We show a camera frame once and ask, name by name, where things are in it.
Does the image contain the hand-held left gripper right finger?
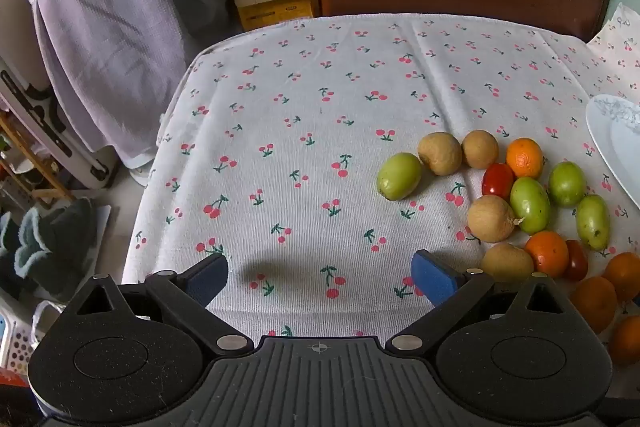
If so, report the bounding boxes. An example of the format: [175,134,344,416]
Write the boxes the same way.
[385,249,581,355]

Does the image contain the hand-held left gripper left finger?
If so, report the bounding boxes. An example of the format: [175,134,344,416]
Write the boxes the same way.
[62,252,253,356]

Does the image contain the brown longan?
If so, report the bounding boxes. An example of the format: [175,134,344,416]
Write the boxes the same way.
[461,130,500,170]
[417,132,463,176]
[467,195,517,244]
[480,242,535,283]

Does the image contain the green jujube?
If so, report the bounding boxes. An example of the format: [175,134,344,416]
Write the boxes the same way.
[548,161,587,208]
[509,176,552,235]
[376,152,423,201]
[575,194,611,251]

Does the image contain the orange mandarin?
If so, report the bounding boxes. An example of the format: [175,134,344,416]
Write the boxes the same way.
[570,276,618,335]
[506,137,544,179]
[602,252,640,303]
[607,314,640,365]
[524,230,570,279]

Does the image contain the red cherry tomato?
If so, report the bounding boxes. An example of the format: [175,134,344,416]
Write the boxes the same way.
[564,239,589,283]
[481,162,516,199]

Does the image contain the white plate with flower print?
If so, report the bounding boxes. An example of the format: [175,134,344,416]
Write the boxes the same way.
[585,94,640,210]

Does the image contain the grey slippers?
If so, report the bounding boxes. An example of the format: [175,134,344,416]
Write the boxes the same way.
[14,197,98,303]

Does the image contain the cherry print tablecloth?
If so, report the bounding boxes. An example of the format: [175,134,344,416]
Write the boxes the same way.
[122,13,640,360]

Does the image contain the teal fluffy slipper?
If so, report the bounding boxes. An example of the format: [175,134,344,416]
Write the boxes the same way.
[0,212,21,298]

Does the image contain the white perforated basket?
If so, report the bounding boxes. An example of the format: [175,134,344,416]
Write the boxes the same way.
[0,297,66,375]

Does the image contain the wooden rack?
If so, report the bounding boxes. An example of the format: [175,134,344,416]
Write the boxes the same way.
[0,112,71,208]

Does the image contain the lavender cloth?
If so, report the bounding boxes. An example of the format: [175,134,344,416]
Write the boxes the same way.
[32,0,231,168]

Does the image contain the white and black folded frame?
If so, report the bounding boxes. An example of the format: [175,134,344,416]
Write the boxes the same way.
[0,69,118,188]

